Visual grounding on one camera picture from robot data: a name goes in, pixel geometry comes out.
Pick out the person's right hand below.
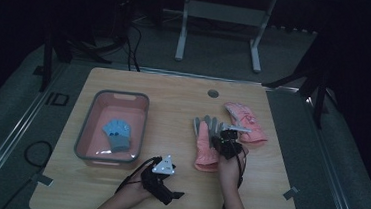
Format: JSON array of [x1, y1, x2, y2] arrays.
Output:
[[216, 150, 250, 188]]

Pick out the pink winter glove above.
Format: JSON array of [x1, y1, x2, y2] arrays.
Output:
[[221, 101, 272, 146], [188, 113, 227, 174]]

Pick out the black floor cable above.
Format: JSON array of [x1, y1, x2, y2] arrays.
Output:
[[0, 137, 55, 209]]

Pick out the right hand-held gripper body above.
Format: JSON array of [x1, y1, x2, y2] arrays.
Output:
[[209, 133, 250, 163]]

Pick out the black tripod stand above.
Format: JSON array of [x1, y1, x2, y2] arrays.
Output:
[[259, 20, 351, 132], [38, 0, 135, 100]]

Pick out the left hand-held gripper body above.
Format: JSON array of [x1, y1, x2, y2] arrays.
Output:
[[138, 152, 177, 207]]

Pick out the person's left hand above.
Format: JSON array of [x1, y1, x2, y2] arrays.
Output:
[[117, 174, 158, 206]]

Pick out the pink plastic basin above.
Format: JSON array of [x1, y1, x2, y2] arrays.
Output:
[[72, 87, 151, 167]]

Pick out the black hanging cables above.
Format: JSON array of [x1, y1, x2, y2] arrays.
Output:
[[121, 19, 145, 73]]

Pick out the white desk frame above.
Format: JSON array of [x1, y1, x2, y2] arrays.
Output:
[[173, 0, 278, 75]]

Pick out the grey table grommet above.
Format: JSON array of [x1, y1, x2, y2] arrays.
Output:
[[206, 88, 221, 99]]

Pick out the metal floor rail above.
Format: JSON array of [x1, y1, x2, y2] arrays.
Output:
[[0, 57, 74, 209], [290, 89, 371, 209]]

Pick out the blue fleece glove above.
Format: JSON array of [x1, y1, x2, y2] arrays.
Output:
[[100, 117, 134, 154]]

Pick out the grey tape strip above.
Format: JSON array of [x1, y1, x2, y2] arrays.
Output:
[[281, 184, 301, 202], [31, 172, 56, 188]]

